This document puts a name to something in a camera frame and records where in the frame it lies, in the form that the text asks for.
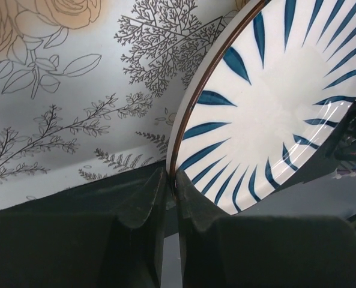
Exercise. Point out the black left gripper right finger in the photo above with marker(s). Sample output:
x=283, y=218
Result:
x=220, y=250

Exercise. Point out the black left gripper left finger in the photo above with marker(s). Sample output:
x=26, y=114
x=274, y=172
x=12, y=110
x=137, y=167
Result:
x=109, y=235

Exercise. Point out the blue striped white plate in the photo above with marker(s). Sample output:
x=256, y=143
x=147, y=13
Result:
x=273, y=87

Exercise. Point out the floral table mat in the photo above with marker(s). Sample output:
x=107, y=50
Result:
x=90, y=89

